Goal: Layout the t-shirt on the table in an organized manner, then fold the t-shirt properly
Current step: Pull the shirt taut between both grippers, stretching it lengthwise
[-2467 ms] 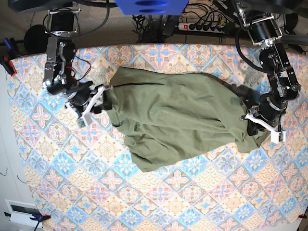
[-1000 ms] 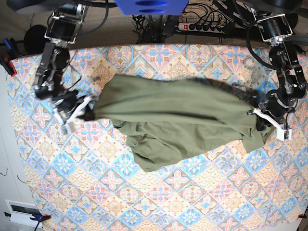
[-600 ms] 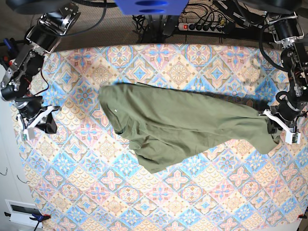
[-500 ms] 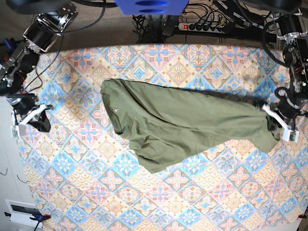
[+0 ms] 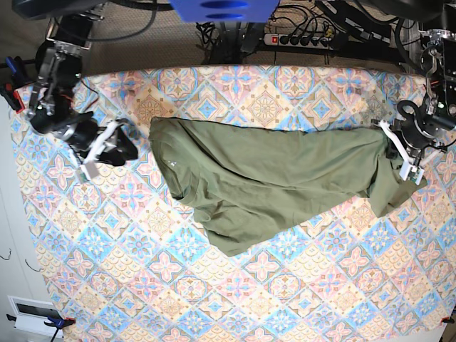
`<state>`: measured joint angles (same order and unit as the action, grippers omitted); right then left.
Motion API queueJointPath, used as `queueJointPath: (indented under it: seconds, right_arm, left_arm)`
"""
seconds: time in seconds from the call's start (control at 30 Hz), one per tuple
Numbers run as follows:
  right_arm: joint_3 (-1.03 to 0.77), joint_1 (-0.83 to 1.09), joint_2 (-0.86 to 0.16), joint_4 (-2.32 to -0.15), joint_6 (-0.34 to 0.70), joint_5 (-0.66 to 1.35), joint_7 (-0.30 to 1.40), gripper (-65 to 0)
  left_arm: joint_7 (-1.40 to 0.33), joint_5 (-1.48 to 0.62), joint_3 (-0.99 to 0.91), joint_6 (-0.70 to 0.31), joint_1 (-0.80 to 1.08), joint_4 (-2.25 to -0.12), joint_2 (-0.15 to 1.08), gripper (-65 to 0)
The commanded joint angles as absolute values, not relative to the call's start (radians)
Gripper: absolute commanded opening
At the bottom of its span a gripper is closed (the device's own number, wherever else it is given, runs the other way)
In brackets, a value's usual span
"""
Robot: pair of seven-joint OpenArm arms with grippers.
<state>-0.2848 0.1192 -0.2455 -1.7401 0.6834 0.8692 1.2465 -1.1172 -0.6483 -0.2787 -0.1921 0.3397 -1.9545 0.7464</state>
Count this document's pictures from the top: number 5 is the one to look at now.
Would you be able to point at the patterned tablecloth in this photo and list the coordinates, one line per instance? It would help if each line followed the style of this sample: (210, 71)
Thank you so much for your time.
(128, 263)

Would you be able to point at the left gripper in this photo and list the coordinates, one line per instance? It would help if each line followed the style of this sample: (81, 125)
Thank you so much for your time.
(409, 142)

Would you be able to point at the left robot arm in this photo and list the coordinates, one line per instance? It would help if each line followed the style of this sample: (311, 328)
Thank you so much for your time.
(422, 124)

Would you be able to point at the green t-shirt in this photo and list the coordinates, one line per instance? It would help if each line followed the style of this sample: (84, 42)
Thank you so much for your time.
(246, 185)

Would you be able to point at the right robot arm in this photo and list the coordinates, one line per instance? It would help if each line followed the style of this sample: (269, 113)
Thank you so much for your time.
(59, 63)

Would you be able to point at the orange clamp lower right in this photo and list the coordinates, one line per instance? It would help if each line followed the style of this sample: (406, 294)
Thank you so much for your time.
(447, 320)

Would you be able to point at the blue clamp upper left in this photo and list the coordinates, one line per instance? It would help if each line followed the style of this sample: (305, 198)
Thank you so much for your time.
(9, 90)

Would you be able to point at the blue clamp lower left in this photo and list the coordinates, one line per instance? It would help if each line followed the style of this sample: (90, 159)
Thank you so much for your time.
(57, 322)

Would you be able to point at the white power strip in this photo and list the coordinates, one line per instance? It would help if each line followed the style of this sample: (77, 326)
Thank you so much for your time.
(279, 39)

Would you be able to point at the blue clamp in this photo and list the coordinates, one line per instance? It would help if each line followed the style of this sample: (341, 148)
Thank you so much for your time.
(9, 90)
(57, 322)

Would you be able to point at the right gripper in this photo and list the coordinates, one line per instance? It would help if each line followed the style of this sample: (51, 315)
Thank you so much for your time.
(89, 140)

